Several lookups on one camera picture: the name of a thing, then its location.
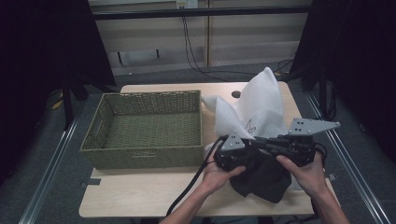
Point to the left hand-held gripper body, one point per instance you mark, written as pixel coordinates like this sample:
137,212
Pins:
232,155

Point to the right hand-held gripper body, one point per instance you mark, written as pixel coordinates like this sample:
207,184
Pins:
302,140

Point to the dark cloth garment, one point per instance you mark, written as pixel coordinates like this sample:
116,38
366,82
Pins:
264,182

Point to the white cloth with print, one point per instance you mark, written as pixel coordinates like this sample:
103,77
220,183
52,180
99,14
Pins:
255,109

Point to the green woven basket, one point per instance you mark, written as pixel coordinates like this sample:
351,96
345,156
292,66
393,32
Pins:
143,130

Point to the person's left hand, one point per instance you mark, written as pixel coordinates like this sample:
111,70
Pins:
218,177

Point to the person's right hand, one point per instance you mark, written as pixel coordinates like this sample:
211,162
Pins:
306,177

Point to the grey table clip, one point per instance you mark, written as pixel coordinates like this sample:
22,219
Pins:
331,177
91,182

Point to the black curtain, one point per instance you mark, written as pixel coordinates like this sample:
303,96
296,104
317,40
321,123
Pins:
40,62
358,62

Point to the black horizontal bar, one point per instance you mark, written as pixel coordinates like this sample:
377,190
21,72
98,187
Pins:
199,12

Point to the black stand leg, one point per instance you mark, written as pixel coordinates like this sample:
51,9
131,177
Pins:
67,105

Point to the metal floor rail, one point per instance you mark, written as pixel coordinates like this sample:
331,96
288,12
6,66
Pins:
46,174
351,168

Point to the white wall outlet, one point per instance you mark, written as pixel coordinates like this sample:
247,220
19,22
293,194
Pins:
187,3

